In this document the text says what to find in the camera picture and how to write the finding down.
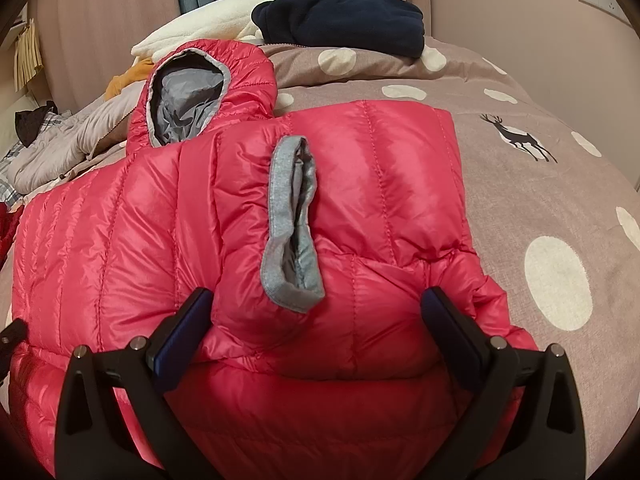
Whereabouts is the red down jacket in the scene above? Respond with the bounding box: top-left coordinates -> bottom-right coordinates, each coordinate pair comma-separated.
0,202 -> 23,266

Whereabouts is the plaid pillow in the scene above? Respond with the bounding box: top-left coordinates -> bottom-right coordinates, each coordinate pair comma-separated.
0,109 -> 67,206

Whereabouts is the pink hooded down jacket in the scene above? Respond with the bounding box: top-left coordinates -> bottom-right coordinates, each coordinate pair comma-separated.
7,39 -> 541,480

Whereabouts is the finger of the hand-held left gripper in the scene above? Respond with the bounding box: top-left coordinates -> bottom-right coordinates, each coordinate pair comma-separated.
0,319 -> 27,383

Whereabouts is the mustard yellow garment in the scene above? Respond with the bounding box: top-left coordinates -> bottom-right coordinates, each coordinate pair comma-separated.
104,57 -> 156,102

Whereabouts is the grey duvet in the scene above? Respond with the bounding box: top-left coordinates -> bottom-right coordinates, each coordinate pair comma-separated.
7,82 -> 143,193

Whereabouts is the navy blue garment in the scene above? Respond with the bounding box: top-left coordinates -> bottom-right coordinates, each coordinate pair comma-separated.
251,0 -> 426,58

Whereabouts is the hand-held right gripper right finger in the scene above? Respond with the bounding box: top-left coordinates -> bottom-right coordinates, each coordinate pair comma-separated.
421,286 -> 587,480

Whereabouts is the polka dot bed sheet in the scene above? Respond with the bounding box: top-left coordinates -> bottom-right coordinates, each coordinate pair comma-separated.
260,35 -> 640,480

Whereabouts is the black garment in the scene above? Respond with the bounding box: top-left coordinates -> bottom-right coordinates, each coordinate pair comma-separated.
14,101 -> 60,148

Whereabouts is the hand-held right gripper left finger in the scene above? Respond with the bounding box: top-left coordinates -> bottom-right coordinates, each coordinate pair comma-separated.
54,287 -> 221,480

